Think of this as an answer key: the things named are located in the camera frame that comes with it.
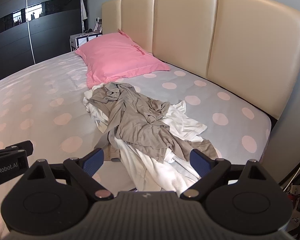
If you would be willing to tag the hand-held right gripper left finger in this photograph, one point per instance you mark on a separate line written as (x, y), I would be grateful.
(93, 163)

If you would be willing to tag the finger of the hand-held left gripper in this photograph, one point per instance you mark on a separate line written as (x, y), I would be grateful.
(23, 147)

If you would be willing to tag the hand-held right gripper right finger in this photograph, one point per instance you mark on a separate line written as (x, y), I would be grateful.
(199, 163)

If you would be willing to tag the white garment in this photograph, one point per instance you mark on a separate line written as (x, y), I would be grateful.
(160, 172)

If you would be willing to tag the taupe long-sleeve shirt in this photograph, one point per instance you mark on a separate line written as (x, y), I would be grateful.
(135, 120)

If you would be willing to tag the polka dot bed sheet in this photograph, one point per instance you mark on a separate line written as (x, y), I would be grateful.
(40, 92)

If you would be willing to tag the dark floor clutter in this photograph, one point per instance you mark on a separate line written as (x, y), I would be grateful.
(297, 200)

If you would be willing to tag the black wardrobe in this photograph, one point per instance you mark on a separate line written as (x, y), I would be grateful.
(15, 42)

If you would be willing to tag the pink pillow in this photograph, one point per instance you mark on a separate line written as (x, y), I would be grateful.
(115, 55)

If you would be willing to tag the white nightstand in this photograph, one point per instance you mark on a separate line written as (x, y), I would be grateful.
(76, 41)

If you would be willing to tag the beige padded headboard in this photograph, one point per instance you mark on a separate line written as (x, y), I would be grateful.
(240, 42)

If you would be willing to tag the hanging white cloth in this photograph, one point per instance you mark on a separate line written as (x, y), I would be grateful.
(84, 10)

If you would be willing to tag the photo frame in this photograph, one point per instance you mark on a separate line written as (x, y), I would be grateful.
(98, 27)

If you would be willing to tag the wall switch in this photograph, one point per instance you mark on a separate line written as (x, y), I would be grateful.
(97, 19)

